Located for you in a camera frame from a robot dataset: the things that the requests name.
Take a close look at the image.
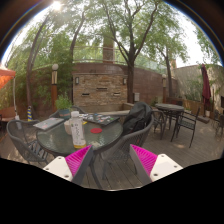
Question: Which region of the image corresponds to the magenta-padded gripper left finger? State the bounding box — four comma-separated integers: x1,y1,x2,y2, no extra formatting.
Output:
43,144,95,186

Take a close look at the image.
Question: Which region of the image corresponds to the round dark patio table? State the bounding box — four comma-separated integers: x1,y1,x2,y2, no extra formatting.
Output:
154,103,185,135

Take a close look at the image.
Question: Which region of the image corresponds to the closed maroon patio umbrella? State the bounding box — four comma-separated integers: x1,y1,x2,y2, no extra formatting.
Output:
200,63,212,118

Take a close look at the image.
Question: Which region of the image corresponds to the black metal chair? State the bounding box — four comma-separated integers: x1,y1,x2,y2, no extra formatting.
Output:
170,106,202,149
151,109,168,140

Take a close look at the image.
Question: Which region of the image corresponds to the white cup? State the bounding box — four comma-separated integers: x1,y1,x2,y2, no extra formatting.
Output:
63,119,74,136

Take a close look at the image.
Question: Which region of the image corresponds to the dark book with stickers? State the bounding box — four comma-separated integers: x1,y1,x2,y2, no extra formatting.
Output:
81,113,120,127

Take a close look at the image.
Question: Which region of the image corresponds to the clear plastic drink bottle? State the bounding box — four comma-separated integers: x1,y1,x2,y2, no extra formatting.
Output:
69,110,87,150

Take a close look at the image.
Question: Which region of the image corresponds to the globe lamp post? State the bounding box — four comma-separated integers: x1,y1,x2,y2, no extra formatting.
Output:
50,63,60,113

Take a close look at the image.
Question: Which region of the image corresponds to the black backpack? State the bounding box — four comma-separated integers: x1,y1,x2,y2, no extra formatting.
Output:
121,101,153,136

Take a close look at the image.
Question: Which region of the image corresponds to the grey laptop with stickers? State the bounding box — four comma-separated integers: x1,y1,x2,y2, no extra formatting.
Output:
32,117,65,131

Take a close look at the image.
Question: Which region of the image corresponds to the flat round red coaster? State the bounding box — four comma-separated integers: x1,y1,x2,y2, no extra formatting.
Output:
90,127,103,135

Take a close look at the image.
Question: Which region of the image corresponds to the blue yellow striped post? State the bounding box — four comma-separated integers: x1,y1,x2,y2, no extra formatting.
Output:
27,105,34,122

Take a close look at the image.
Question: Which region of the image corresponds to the leaning tree with thin trunk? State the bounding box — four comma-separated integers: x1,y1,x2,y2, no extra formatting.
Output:
25,9,68,118

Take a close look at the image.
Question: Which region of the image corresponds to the orange canopy tent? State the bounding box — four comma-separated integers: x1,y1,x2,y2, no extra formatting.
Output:
0,64,17,91

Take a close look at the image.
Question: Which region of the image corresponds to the tall tree with dark trunk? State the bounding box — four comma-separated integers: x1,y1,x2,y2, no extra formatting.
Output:
89,0,171,104

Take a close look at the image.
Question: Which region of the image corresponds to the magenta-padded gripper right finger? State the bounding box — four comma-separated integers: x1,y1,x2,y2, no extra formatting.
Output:
129,143,184,186

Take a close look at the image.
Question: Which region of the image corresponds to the green plant in teal pot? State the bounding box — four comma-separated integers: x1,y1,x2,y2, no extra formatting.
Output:
54,94,74,120

